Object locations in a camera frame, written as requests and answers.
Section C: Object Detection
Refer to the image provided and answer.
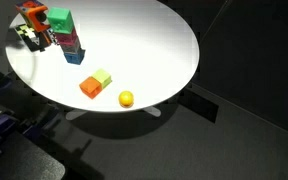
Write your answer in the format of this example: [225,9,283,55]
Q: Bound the magenta block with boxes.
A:
[55,28,79,47]

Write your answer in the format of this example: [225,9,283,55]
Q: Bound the multicolour activity cube toy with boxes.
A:
[15,0,52,33]

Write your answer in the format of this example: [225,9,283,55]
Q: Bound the blue block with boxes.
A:
[63,49,86,66]

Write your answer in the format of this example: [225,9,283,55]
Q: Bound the blue and black equipment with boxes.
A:
[0,132,67,180]

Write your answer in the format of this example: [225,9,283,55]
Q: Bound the yellow ball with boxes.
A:
[118,90,135,109]

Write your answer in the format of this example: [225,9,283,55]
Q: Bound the grey block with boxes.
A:
[60,42,84,55]

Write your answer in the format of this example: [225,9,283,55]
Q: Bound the light green block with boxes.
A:
[91,68,113,90]

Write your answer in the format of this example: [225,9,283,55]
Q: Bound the dark green block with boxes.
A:
[46,6,75,35]

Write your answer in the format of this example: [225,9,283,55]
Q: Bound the orange block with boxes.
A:
[78,76,103,100]

